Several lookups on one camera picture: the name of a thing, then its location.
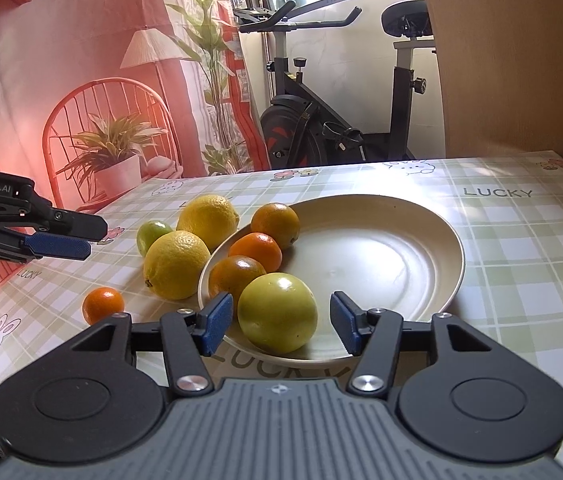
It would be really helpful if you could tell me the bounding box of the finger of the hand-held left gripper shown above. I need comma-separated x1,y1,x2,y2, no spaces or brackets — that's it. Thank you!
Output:
0,226,92,265
29,195,109,242

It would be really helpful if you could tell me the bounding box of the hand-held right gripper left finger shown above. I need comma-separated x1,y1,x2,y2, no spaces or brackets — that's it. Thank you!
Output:
69,292,235,395

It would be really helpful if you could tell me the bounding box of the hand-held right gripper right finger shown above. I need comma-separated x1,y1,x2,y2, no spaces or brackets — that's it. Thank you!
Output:
330,290,493,396

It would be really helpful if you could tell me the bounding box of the small orange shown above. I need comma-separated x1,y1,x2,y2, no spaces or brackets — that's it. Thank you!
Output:
250,202,300,251
208,255,267,311
228,232,283,273
82,287,126,326

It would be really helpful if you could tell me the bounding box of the large yellow-green citrus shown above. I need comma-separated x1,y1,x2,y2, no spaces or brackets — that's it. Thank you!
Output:
238,272,319,354

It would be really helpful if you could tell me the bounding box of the cream round plate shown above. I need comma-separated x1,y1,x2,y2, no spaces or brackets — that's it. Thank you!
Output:
198,194,465,365

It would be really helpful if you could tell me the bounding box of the yellow lemon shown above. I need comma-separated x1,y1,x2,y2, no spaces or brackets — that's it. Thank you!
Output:
143,230,212,301
176,195,240,253

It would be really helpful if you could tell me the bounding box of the small green lime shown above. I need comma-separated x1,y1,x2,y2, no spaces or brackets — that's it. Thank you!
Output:
136,220,175,257

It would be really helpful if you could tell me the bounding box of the green plaid bunny tablecloth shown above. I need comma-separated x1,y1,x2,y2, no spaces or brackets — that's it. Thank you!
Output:
0,150,563,461

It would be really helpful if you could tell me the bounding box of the pink printed backdrop cloth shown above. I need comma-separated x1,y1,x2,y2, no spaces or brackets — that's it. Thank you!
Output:
0,0,271,311

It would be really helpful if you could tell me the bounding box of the black exercise bike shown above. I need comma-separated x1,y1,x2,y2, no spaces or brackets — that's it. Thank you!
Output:
234,0,437,169

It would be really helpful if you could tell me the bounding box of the metal pole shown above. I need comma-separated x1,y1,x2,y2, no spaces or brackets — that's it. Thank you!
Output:
260,0,271,106

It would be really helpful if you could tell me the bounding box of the wooden board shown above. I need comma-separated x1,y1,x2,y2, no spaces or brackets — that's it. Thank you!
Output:
419,0,563,176

